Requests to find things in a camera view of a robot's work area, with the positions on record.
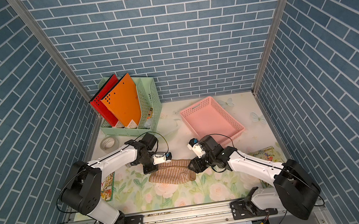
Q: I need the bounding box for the clear packing tape roll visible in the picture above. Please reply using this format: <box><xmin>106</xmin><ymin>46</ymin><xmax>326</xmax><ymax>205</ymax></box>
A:
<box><xmin>100</xmin><ymin>136</ymin><xmax>120</xmax><ymax>153</ymax></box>

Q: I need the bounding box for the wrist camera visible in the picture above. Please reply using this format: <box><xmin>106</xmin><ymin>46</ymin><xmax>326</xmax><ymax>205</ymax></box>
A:
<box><xmin>152</xmin><ymin>152</ymin><xmax>172</xmax><ymax>165</ymax></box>
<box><xmin>187</xmin><ymin>138</ymin><xmax>206</xmax><ymax>158</ymax></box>

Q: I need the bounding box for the green plastic file rack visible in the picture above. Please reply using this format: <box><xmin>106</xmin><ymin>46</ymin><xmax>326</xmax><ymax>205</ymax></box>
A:
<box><xmin>101</xmin><ymin>77</ymin><xmax>162</xmax><ymax>137</ymax></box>

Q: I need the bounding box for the left picture book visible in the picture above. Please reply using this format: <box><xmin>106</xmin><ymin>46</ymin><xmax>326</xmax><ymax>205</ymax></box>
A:
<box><xmin>101</xmin><ymin>174</ymin><xmax>114</xmax><ymax>202</ymax></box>

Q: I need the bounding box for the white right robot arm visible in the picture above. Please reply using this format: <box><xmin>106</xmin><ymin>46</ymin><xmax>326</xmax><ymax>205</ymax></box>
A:
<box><xmin>187</xmin><ymin>135</ymin><xmax>321</xmax><ymax>220</ymax></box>

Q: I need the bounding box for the right picture book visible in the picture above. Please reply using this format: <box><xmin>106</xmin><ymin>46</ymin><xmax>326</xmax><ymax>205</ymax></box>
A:
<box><xmin>250</xmin><ymin>146</ymin><xmax>285</xmax><ymax>163</ymax></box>

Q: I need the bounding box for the red file folder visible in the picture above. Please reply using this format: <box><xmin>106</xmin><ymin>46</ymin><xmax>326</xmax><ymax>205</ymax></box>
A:
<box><xmin>86</xmin><ymin>73</ymin><xmax>125</xmax><ymax>130</ymax></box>

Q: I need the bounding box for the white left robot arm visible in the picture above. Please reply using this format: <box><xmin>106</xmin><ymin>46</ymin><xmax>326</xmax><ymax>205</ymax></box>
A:
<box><xmin>58</xmin><ymin>133</ymin><xmax>158</xmax><ymax>224</ymax></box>

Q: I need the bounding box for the picture book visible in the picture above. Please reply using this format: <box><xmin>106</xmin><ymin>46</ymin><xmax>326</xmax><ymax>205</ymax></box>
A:
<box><xmin>101</xmin><ymin>174</ymin><xmax>114</xmax><ymax>202</ymax></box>
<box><xmin>250</xmin><ymin>146</ymin><xmax>285</xmax><ymax>163</ymax></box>

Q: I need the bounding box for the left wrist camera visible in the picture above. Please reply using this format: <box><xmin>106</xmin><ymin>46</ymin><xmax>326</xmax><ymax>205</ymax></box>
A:
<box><xmin>152</xmin><ymin>152</ymin><xmax>172</xmax><ymax>165</ymax></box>

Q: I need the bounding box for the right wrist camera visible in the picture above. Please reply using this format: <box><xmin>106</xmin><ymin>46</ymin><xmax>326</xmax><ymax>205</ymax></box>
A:
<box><xmin>187</xmin><ymin>138</ymin><xmax>206</xmax><ymax>158</ymax></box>

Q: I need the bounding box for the pink plastic basket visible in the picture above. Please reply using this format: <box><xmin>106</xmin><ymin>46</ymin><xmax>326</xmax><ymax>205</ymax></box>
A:
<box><xmin>180</xmin><ymin>96</ymin><xmax>245</xmax><ymax>145</ymax></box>

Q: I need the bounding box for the aluminium corner post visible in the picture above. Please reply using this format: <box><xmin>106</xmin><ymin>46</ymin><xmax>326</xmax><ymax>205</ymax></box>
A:
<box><xmin>6</xmin><ymin>0</ymin><xmax>91</xmax><ymax>101</ymax></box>
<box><xmin>252</xmin><ymin>0</ymin><xmax>287</xmax><ymax>96</ymax></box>

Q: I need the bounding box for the aluminium frame rail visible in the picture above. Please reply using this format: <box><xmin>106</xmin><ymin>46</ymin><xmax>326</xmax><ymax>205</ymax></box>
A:
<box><xmin>64</xmin><ymin>200</ymin><xmax>285</xmax><ymax>224</ymax></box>

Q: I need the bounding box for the aluminium corner post right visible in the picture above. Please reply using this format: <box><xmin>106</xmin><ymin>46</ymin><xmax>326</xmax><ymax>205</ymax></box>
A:
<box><xmin>252</xmin><ymin>0</ymin><xmax>287</xmax><ymax>96</ymax></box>

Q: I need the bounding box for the brown striped dishcloth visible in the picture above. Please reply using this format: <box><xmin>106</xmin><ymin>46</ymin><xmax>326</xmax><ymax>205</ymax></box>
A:
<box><xmin>149</xmin><ymin>159</ymin><xmax>196</xmax><ymax>185</ymax></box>

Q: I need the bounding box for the aluminium corner post left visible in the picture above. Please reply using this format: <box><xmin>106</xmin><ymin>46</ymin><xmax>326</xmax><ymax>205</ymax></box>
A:
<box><xmin>6</xmin><ymin>0</ymin><xmax>91</xmax><ymax>101</ymax></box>

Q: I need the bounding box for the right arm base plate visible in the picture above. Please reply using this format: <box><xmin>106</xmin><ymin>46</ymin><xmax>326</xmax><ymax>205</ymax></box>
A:
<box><xmin>229</xmin><ymin>199</ymin><xmax>278</xmax><ymax>220</ymax></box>

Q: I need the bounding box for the orange file folder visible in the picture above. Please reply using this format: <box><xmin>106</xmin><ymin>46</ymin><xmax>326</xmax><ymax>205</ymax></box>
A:
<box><xmin>101</xmin><ymin>73</ymin><xmax>141</xmax><ymax>129</ymax></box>

